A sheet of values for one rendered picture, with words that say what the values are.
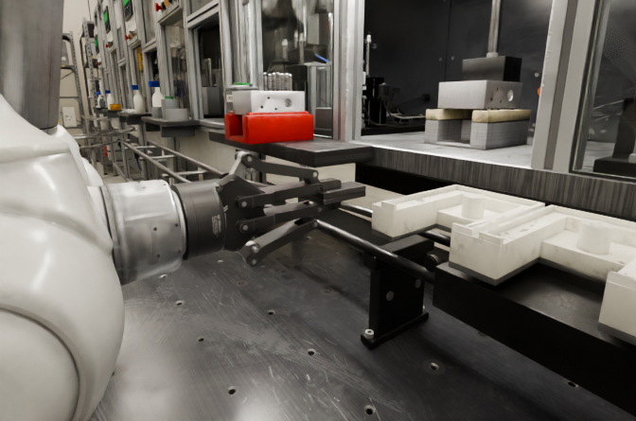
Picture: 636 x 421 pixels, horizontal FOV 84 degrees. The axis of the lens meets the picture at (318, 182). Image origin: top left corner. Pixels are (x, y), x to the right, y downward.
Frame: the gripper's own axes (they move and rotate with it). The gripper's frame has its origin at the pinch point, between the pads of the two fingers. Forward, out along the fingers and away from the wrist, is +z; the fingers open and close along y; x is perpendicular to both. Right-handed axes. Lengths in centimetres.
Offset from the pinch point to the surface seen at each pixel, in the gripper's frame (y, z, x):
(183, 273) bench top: -19.9, -13.3, 29.2
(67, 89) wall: 30, -11, 755
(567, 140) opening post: 7.0, 20.6, -17.5
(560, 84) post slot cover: 13.4, 20.6, -15.9
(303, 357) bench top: -19.8, -7.1, -2.3
